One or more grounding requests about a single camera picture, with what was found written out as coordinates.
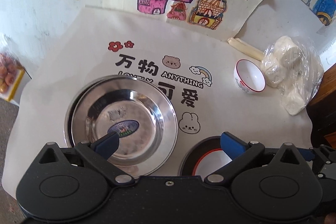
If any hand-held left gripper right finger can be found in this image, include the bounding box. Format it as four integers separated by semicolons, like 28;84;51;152
204;132;303;186

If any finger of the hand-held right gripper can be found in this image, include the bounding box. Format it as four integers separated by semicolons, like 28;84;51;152
297;146;328;164

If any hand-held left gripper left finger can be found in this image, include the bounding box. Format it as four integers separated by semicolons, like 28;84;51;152
37;132;136;186

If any labelled stainless steel plate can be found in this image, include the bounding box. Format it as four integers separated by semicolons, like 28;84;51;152
70;77;180;178

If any large white red-rimmed bowl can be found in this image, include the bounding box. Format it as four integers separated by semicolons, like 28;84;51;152
194;149;235;178

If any black red-rimmed dish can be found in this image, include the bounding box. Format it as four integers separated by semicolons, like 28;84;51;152
180;136;237;178

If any dark wooden furniture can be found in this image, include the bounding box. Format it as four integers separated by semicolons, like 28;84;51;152
307;63;336;149

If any small white red-rimmed bowl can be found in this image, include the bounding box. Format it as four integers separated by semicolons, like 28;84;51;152
233;59;266;95

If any plastic bag of white lumps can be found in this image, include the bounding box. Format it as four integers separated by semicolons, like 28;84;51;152
261;35;325;117

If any cream paper roll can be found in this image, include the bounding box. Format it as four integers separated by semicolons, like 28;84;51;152
227;37;263;62

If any white printed table cloth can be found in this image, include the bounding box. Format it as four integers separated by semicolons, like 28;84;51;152
2;6;313;189

